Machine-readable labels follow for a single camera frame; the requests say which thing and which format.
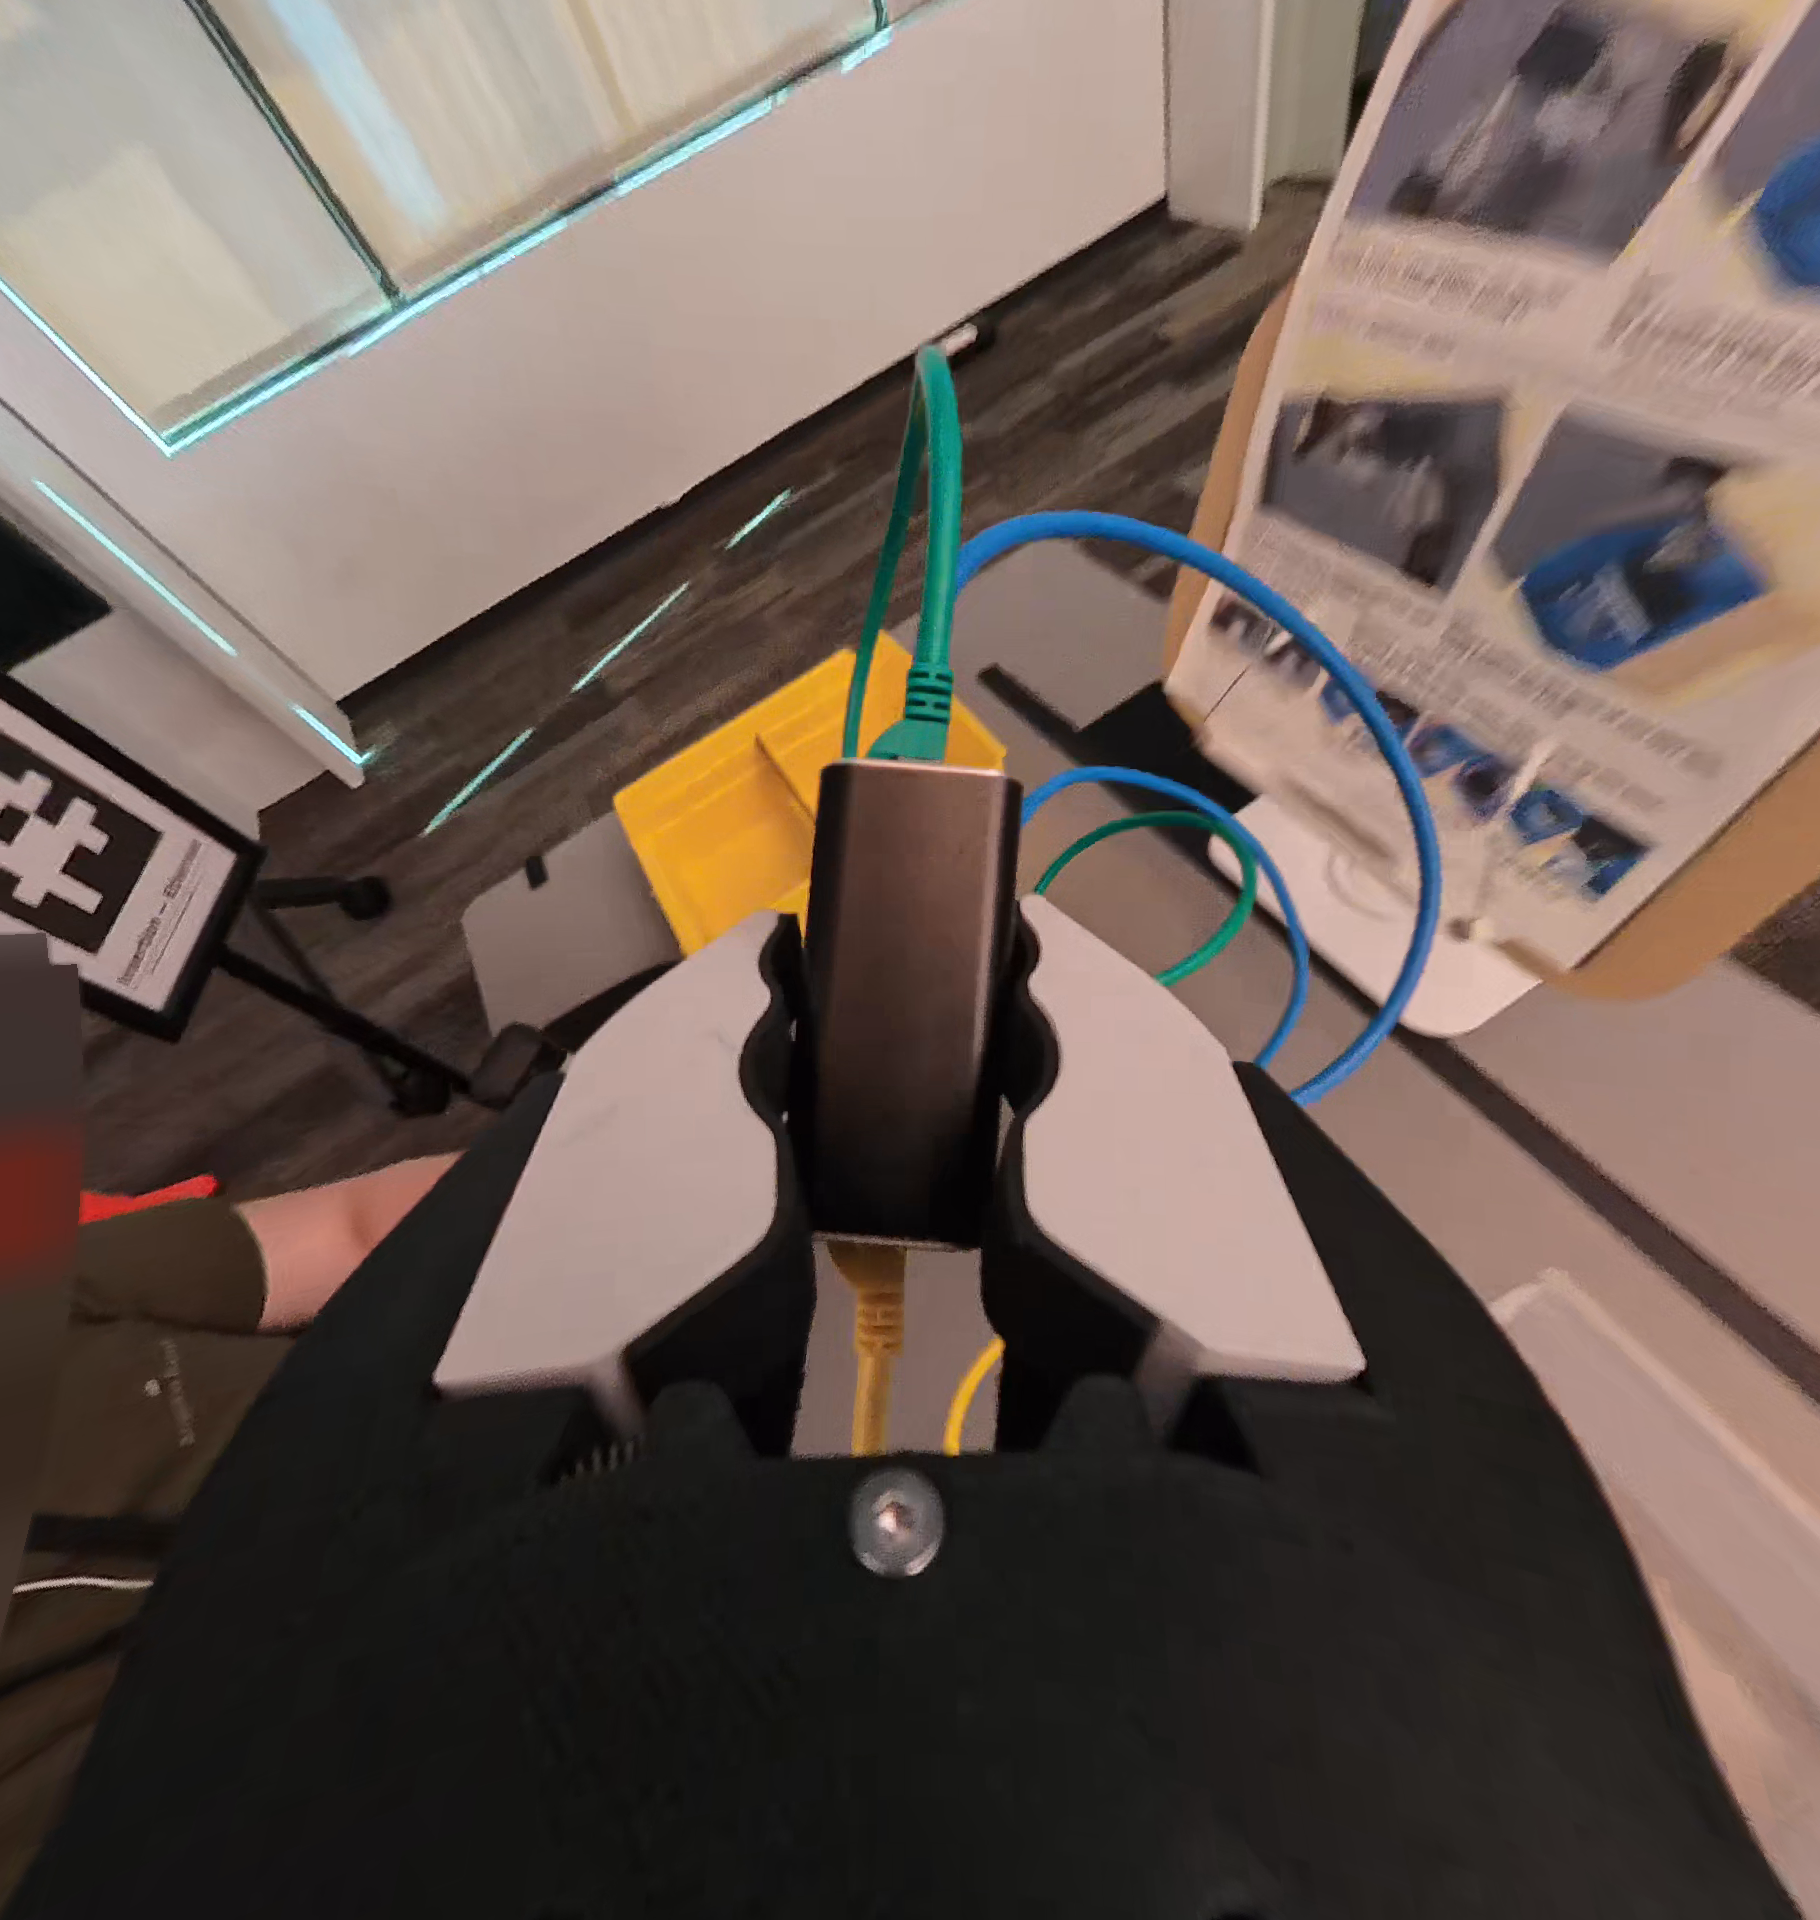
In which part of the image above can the printed instruction poster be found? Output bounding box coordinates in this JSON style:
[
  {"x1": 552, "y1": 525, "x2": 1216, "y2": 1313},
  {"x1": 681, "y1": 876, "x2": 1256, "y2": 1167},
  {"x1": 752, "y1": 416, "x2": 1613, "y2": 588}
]
[{"x1": 1172, "y1": 0, "x2": 1820, "y2": 962}]

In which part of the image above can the yellow plastic bin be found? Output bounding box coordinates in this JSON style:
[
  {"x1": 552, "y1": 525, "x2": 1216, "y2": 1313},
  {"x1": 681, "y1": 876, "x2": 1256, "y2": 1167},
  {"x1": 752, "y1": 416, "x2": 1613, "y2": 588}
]
[{"x1": 615, "y1": 631, "x2": 1009, "y2": 959}]

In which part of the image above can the yellow ethernet cable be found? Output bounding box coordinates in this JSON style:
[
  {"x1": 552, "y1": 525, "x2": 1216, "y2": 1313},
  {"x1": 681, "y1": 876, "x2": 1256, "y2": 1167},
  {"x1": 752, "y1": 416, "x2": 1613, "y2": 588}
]
[{"x1": 826, "y1": 1237, "x2": 1009, "y2": 1462}]

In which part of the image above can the black tripod stand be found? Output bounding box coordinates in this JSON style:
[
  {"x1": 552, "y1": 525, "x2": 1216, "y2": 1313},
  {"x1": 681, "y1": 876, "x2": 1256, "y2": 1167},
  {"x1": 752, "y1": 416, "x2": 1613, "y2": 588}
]
[{"x1": 211, "y1": 874, "x2": 571, "y2": 1121}]

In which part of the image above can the black network switch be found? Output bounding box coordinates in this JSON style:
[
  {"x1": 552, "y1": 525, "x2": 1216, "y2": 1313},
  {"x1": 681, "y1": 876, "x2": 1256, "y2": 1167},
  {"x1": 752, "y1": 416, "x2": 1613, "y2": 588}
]
[{"x1": 801, "y1": 760, "x2": 1026, "y2": 1249}]

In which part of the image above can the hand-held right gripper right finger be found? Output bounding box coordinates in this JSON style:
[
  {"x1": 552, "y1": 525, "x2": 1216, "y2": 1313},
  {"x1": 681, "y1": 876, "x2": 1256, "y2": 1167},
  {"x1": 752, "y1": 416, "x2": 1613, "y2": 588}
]
[{"x1": 981, "y1": 896, "x2": 1365, "y2": 1454}]

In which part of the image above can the person's olive clothing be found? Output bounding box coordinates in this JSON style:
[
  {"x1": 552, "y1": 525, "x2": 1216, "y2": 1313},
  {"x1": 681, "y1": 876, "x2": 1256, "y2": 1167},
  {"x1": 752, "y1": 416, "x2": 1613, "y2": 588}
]
[{"x1": 0, "y1": 1321, "x2": 300, "y2": 1920}]

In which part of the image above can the clear plastic bin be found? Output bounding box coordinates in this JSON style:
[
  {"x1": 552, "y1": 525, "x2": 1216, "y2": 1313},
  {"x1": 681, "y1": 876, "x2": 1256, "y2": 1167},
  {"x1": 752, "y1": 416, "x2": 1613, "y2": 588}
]
[{"x1": 1494, "y1": 1267, "x2": 1820, "y2": 1861}]

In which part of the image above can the green ethernet cable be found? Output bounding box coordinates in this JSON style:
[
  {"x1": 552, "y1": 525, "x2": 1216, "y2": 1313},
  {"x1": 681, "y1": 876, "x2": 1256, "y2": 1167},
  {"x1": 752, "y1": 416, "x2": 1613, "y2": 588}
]
[{"x1": 841, "y1": 346, "x2": 1260, "y2": 989}]

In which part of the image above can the black framed printed tag sign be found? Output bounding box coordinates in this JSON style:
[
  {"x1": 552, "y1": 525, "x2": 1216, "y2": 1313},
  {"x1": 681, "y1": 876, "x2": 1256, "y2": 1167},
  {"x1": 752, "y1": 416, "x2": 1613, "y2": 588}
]
[{"x1": 0, "y1": 638, "x2": 267, "y2": 1045}]

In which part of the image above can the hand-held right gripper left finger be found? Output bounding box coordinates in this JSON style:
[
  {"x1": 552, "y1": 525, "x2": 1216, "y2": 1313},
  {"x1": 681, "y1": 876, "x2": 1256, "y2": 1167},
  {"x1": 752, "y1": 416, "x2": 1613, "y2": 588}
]
[{"x1": 435, "y1": 913, "x2": 819, "y2": 1458}]

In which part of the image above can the person's left forearm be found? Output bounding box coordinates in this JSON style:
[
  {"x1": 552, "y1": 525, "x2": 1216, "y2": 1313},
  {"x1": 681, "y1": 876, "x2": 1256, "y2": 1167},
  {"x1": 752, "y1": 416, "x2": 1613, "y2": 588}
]
[{"x1": 77, "y1": 1153, "x2": 469, "y2": 1337}]

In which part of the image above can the blue ethernet cable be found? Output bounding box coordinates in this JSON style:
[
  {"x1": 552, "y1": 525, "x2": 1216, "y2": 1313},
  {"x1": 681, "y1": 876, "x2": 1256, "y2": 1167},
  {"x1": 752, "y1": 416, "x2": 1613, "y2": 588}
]
[{"x1": 951, "y1": 510, "x2": 1440, "y2": 1110}]

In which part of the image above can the white router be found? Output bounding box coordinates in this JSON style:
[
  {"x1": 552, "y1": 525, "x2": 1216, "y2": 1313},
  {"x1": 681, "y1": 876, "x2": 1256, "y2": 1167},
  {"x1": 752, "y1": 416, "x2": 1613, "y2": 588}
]
[{"x1": 1208, "y1": 803, "x2": 1545, "y2": 1040}]

